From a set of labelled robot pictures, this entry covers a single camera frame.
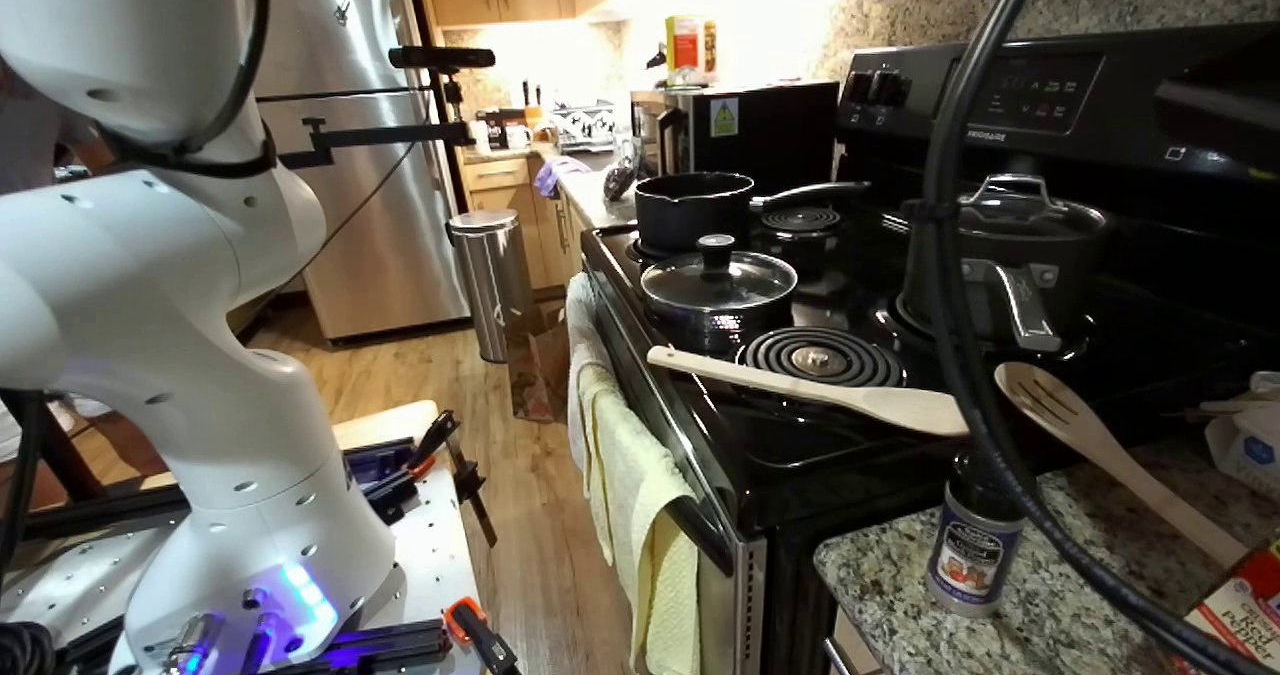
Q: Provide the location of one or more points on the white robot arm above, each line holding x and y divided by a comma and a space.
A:
150, 285

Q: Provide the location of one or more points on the black pot with glass lid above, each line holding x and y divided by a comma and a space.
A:
715, 332

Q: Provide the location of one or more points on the glass lid with black knob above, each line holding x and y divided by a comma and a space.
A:
720, 283

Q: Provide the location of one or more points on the white dish towel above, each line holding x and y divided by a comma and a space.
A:
582, 355

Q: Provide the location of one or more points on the brown paper bag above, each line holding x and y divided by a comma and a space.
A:
540, 365

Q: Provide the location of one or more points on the wooden lower cabinets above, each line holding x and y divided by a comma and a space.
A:
520, 225

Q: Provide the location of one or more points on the stainless steel trash can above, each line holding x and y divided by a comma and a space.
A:
490, 285

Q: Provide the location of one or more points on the purple cloth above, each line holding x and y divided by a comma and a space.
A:
555, 173

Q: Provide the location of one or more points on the wooden spoon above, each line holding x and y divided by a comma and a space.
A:
800, 387

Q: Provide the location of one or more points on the yellow dish towel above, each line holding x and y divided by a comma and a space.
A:
640, 495

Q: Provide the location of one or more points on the coil burner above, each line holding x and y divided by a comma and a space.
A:
820, 357
800, 218

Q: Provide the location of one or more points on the dish rack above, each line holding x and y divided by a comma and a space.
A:
583, 125

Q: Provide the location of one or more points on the white mug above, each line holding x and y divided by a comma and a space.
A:
517, 136

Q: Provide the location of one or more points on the black microwave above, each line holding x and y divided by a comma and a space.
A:
770, 130

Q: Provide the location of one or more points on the knife block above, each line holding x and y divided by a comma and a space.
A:
532, 110

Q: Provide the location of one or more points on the black and orange clamp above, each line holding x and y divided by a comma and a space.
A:
482, 637
466, 480

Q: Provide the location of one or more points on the stainless steel fridge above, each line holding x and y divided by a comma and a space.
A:
390, 225

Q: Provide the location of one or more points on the yellow and red box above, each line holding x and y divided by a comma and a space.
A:
690, 50

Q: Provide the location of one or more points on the oven door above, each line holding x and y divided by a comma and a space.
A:
752, 605

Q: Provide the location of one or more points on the stove knob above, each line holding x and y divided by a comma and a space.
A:
858, 88
891, 88

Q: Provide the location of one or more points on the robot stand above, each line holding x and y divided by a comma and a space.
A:
432, 555

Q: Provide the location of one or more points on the spice bottle with black cap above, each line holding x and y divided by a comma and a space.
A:
965, 555

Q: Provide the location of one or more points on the slotted wooden spatula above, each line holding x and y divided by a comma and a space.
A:
1100, 445

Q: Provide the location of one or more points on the black stove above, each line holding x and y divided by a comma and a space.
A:
1100, 95

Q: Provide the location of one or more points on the red and white box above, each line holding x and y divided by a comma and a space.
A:
1240, 610

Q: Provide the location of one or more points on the camera on mount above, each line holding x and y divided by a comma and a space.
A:
440, 57

